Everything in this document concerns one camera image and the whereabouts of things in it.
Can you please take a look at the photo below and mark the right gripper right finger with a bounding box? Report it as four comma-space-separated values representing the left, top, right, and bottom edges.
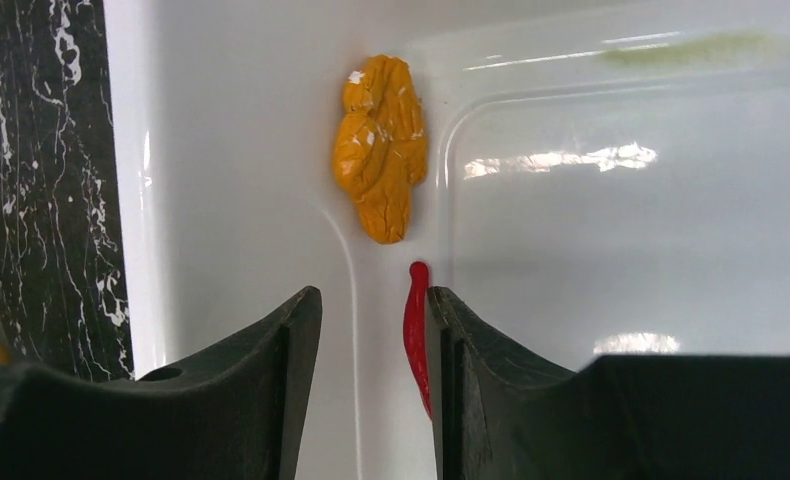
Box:
426, 287, 790, 479

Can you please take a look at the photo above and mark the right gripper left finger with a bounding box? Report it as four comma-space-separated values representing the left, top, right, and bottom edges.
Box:
0, 286, 322, 479

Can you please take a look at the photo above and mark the red chili pepper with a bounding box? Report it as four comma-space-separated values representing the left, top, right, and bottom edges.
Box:
402, 261, 432, 418

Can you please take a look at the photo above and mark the yellow crinkled food piece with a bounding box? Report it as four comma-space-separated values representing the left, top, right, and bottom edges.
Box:
331, 55, 428, 245

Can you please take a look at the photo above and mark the white plastic bin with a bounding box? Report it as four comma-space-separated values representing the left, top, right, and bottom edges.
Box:
104, 1, 790, 479

